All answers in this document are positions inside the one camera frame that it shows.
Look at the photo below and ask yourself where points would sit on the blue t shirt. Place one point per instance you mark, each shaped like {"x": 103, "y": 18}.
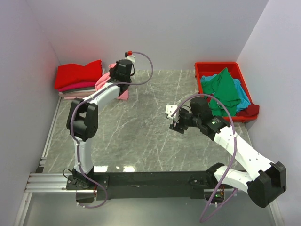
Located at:
{"x": 244, "y": 99}

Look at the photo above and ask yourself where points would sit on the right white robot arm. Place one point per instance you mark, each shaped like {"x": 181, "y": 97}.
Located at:
{"x": 262, "y": 179}

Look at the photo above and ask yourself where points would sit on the black base beam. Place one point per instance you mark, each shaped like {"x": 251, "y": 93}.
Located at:
{"x": 126, "y": 185}

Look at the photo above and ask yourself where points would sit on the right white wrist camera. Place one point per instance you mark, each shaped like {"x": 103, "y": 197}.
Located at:
{"x": 171, "y": 112}

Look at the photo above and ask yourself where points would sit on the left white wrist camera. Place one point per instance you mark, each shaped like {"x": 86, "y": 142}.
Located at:
{"x": 129, "y": 56}

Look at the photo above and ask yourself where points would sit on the dark red t shirt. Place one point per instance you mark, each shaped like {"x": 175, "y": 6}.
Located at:
{"x": 250, "y": 111}

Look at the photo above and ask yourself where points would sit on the folded light pink t shirt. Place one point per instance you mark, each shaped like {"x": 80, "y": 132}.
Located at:
{"x": 71, "y": 98}

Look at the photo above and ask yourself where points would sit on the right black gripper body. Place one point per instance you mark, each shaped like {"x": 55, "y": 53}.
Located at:
{"x": 186, "y": 118}

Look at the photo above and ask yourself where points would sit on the aluminium rail frame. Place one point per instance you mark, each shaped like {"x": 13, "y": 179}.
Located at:
{"x": 51, "y": 183}

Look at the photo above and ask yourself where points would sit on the folded magenta t shirt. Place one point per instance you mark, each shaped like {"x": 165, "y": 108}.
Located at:
{"x": 83, "y": 84}

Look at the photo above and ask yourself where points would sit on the folded grey t shirt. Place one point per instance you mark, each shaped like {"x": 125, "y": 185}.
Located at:
{"x": 83, "y": 89}

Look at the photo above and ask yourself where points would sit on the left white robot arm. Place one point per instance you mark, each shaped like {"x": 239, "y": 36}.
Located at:
{"x": 83, "y": 116}

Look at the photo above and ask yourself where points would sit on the green t shirt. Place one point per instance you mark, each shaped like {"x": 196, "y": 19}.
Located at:
{"x": 222, "y": 87}

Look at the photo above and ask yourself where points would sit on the folded beige t shirt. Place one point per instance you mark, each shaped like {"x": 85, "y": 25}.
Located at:
{"x": 76, "y": 94}

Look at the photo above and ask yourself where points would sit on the folded red t shirt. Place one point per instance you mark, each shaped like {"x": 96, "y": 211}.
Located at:
{"x": 69, "y": 74}

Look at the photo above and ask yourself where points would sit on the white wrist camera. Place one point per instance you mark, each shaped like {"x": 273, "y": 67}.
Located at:
{"x": 129, "y": 56}
{"x": 171, "y": 112}

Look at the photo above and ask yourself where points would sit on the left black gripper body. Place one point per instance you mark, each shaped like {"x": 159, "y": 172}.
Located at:
{"x": 113, "y": 75}

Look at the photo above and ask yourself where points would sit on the red plastic bin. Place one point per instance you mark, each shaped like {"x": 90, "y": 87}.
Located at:
{"x": 211, "y": 68}

